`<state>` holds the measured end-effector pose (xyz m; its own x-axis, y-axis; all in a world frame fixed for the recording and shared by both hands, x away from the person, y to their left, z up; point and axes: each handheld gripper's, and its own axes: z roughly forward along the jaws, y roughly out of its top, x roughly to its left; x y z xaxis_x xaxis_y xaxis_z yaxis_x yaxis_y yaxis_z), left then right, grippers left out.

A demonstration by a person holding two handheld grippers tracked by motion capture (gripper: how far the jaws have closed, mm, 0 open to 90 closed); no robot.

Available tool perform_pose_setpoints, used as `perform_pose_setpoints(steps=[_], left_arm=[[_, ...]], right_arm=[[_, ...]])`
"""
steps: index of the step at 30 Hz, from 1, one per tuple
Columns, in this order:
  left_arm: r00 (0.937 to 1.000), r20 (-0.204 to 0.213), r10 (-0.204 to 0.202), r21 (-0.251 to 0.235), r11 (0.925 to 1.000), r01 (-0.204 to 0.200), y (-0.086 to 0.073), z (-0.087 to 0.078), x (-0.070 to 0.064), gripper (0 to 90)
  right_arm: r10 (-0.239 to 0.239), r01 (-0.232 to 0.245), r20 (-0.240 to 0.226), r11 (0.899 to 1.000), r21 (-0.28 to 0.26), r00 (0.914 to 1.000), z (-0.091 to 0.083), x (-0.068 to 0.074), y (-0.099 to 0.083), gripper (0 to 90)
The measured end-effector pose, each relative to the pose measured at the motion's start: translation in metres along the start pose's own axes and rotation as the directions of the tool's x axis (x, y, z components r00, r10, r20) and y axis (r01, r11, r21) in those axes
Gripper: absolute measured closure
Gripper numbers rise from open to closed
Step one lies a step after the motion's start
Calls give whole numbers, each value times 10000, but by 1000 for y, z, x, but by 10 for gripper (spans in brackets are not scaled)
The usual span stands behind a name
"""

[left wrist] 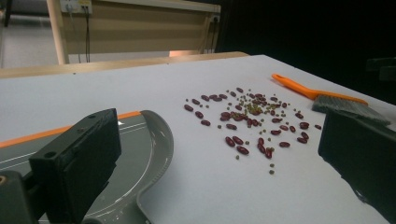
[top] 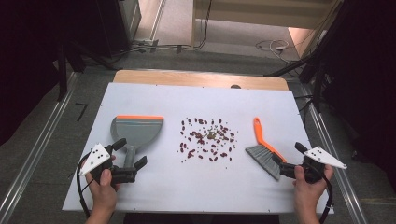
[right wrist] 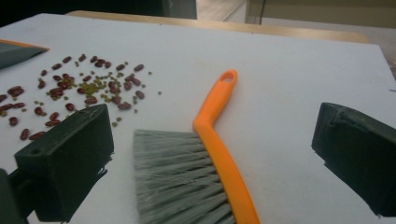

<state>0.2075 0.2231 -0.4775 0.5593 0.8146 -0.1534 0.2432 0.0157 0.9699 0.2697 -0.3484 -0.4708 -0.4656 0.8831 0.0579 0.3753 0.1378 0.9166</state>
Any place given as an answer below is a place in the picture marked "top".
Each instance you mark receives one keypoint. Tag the person's right hand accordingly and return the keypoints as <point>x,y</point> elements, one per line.
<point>311,191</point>

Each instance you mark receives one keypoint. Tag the light wooden box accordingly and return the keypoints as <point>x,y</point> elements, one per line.
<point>300,39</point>

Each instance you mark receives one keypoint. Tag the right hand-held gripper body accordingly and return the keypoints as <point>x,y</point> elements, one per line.
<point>323,157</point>

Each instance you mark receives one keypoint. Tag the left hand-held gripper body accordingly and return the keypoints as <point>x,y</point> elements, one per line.
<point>95,158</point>

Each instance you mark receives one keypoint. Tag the grey dustpan with orange edge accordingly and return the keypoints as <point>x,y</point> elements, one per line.
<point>137,130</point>

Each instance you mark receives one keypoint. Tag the aluminium floor rail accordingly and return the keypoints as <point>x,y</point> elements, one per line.
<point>336,174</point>
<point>37,146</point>

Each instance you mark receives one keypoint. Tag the black curtain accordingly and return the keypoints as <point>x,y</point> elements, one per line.
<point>367,77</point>
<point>28,46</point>

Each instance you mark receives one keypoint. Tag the scatter of red beans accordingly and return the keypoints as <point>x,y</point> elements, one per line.
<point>207,140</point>

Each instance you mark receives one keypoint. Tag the person's left hand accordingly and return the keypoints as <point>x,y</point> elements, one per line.
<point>104,194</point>

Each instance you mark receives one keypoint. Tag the orange brush with grey bristles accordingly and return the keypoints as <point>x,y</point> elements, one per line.
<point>264,154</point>

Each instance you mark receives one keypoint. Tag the beige cabinet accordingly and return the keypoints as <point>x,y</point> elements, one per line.
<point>264,12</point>

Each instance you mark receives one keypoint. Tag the black metal stand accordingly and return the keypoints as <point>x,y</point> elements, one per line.
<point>316,81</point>
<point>62,71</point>

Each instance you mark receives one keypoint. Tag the person's dark clothing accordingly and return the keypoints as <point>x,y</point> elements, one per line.
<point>202,219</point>

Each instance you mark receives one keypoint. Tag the white board sheet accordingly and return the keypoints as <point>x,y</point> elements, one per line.
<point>199,186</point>

